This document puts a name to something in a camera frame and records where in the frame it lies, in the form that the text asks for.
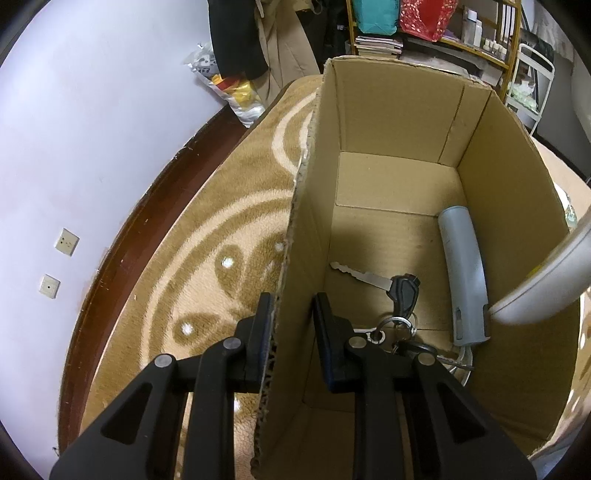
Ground black key bunch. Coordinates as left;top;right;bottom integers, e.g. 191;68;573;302
329;261;474;385

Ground white remote control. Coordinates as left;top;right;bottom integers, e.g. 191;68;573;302
489;223;590;325

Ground cardboard box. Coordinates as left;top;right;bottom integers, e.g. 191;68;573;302
252;57;568;479

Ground beige patterned rug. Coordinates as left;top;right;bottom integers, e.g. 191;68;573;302
82;76;590;425

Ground snack bag on floor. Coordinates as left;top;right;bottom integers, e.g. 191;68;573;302
183;42;266;128

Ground white utility cart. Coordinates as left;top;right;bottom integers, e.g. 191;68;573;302
505;43;555;136

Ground wooden bookshelf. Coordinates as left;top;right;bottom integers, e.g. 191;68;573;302
346;1;522;99

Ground stack of books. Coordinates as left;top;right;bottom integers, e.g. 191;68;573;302
355;35;404;58

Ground beige trench coat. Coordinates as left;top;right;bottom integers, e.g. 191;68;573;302
252;1;320;107

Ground white cosmetic bottles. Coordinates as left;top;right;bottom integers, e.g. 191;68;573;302
461;7;507;60

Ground red gift bag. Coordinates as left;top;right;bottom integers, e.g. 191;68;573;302
399;0;459;42

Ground teal gift bag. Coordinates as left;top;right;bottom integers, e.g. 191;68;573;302
353;0;400;36

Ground black hanging garment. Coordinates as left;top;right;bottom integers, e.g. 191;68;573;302
208;0;269;80

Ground lower wall socket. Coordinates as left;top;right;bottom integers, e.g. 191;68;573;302
39;274;61;299

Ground wall socket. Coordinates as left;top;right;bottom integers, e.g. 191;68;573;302
39;274;61;299
55;228;79;257

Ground upper wall socket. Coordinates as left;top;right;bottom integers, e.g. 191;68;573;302
55;228;79;257

